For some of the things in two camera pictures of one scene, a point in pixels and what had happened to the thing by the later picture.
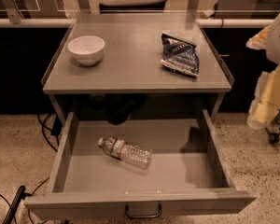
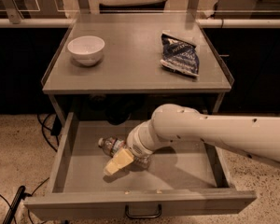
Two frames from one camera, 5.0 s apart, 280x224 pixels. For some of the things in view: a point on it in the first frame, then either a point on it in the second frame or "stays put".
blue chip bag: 179,54 stays put
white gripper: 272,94 to 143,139
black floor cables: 54,131 stays put
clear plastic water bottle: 127,152 stays put
